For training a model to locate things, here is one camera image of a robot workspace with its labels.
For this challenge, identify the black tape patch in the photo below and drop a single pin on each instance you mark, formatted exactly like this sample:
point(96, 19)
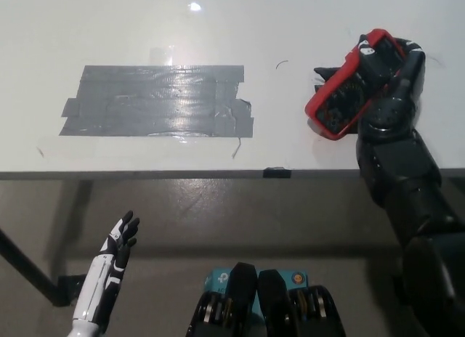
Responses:
point(327, 77)

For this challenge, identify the red and black multimeter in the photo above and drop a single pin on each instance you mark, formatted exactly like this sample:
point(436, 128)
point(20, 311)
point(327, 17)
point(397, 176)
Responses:
point(341, 112)

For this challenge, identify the grey table leg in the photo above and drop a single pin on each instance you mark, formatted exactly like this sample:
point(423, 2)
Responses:
point(74, 213)

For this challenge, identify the grey duct tape patch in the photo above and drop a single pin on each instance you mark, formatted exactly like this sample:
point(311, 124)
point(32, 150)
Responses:
point(145, 101)

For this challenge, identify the black table brace bar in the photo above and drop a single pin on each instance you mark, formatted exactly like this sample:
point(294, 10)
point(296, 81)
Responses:
point(25, 260)

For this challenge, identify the black right hand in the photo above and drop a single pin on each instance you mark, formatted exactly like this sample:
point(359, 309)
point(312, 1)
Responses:
point(407, 90)

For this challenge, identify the small black tape strip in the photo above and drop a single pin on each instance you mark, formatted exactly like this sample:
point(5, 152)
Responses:
point(277, 173)

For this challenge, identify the white and black left hand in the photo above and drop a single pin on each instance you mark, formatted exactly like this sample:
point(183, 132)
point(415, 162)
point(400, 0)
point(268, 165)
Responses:
point(101, 279)

